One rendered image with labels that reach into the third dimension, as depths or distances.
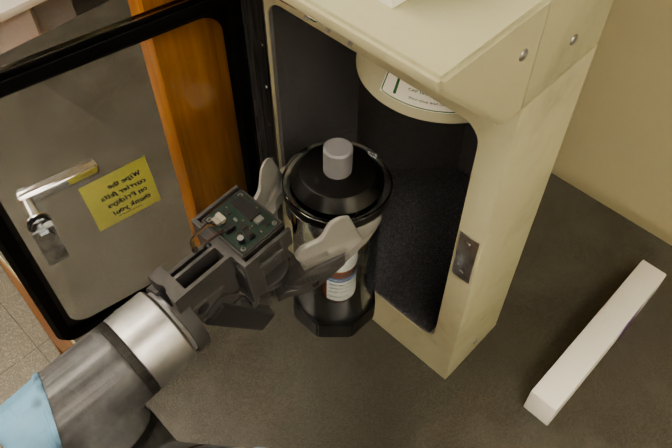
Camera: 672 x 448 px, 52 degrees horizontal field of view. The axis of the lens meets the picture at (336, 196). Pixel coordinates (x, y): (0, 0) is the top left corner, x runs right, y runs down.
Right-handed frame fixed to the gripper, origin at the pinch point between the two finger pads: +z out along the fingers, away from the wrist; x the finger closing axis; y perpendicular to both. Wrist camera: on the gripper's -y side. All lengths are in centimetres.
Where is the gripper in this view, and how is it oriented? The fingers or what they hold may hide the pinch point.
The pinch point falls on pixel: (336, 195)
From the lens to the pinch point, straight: 68.5
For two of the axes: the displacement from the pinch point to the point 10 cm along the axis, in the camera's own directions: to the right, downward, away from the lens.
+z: 6.9, -6.0, 4.0
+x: -7.2, -5.3, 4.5
